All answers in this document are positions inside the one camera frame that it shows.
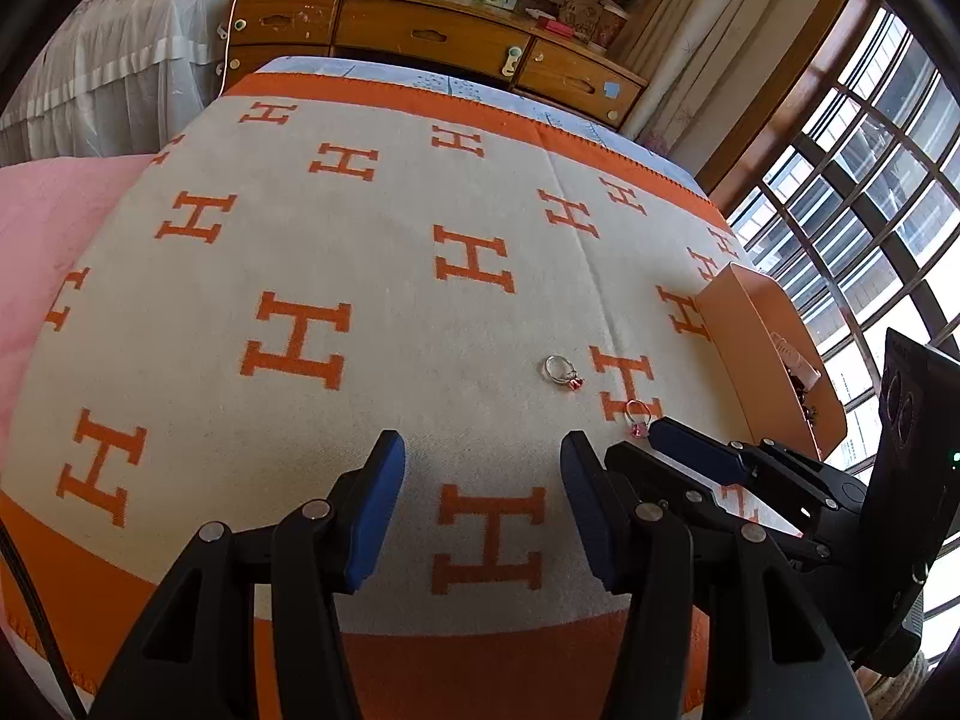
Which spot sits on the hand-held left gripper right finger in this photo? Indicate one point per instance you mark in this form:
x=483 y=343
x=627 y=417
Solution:
x=592 y=510

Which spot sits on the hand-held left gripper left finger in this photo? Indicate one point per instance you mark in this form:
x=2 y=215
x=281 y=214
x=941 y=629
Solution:
x=375 y=510

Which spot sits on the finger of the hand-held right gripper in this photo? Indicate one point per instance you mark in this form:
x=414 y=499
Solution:
x=667 y=476
x=697 y=450

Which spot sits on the pink plastic tray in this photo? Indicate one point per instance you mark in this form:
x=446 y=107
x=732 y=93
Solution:
x=742 y=330

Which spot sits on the orange patterned cream blanket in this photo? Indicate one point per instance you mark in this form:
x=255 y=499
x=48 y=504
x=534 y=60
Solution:
x=375 y=255

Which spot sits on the metal window grille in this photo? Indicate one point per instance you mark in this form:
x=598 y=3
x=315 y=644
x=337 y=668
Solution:
x=862 y=202

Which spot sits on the light blue printed bed sheet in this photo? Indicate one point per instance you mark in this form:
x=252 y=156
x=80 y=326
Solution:
x=525 y=101

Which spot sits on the pale floral curtain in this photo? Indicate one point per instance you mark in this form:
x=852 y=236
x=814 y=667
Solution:
x=705 y=52

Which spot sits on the paper cup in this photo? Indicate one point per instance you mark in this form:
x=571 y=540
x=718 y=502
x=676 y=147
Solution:
x=613 y=26

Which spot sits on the small red box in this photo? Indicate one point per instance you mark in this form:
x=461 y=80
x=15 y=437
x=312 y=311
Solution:
x=555 y=25

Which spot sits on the wooden desk with drawers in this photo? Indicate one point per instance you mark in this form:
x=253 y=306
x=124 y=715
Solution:
x=427 y=34

